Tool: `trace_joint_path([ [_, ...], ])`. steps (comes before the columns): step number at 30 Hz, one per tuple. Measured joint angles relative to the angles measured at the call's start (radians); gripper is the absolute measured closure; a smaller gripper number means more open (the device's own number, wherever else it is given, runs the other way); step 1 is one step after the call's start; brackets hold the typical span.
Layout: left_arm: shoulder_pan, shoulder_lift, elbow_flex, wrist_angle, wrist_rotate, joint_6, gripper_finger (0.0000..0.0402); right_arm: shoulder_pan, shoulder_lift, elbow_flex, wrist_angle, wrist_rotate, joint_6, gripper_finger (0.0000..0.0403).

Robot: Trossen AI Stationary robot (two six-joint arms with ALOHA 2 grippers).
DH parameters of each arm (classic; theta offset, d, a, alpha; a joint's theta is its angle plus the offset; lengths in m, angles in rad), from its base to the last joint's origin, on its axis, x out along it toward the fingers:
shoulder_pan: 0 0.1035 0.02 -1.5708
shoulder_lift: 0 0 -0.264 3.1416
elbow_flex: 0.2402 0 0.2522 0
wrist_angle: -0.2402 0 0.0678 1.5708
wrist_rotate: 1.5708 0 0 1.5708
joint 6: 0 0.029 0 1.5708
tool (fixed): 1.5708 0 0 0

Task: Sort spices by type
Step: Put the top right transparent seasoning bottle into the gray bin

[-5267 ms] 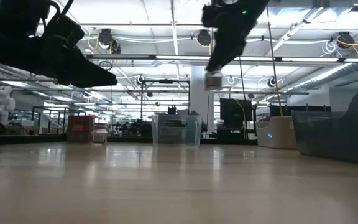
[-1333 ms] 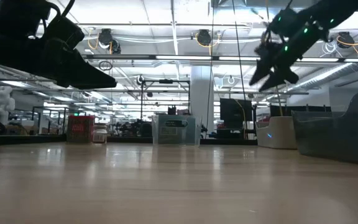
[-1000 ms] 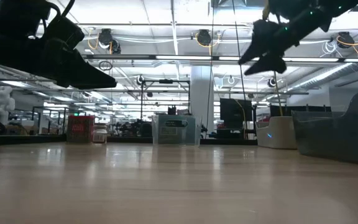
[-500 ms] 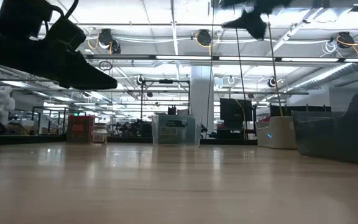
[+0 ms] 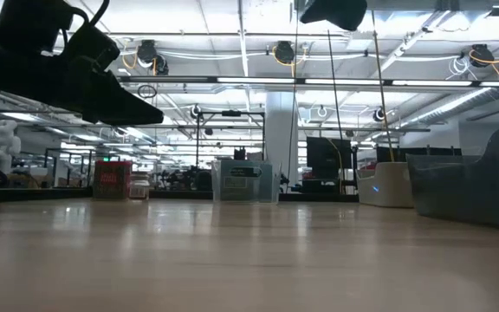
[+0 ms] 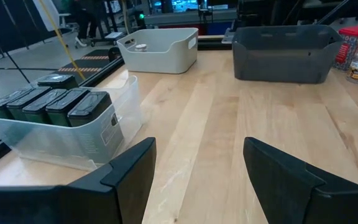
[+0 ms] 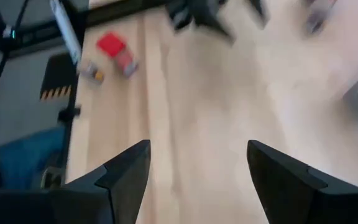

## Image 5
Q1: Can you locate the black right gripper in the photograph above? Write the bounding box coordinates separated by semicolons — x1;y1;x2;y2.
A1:
299;0;368;31

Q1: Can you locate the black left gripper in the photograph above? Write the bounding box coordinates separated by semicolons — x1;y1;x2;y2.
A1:
0;0;165;126

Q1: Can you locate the red spice tin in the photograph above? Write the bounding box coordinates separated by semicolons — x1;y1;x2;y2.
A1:
93;159;133;201

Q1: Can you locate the glass spice jar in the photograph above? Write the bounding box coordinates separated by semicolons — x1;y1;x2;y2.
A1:
128;172;152;201

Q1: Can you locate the black spice tin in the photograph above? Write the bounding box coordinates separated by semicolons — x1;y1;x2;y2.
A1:
218;162;255;203
252;162;275;203

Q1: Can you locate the long ceiling light bar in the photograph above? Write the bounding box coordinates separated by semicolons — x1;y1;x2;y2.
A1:
117;74;499;88

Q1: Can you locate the white robot figure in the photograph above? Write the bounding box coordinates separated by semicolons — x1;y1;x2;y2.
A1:
0;119;23;177

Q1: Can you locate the white square column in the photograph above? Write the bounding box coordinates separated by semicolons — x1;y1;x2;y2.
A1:
264;90;299;187

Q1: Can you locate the black flat screen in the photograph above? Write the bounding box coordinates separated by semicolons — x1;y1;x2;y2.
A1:
305;136;355;181

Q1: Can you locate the clear plastic bin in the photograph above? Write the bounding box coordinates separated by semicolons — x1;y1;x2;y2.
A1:
211;159;283;205

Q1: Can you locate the white plastic bin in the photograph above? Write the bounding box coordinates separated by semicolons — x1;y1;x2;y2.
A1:
355;161;415;209

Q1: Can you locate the dark grey plastic bin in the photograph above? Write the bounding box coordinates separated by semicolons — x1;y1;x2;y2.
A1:
406;124;499;231

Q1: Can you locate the hanging black cable loop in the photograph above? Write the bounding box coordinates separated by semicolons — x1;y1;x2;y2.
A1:
136;83;159;100

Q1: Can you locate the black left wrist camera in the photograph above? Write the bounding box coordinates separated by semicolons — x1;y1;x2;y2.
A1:
61;24;121;74

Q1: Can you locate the thin black hanging cable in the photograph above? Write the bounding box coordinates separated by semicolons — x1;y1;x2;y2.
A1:
327;29;347;194
288;0;301;174

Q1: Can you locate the black aluminium table frame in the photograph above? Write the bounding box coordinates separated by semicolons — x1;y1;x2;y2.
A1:
0;185;361;205

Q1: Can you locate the grey ventilation duct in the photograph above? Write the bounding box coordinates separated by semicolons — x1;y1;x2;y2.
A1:
399;86;499;129

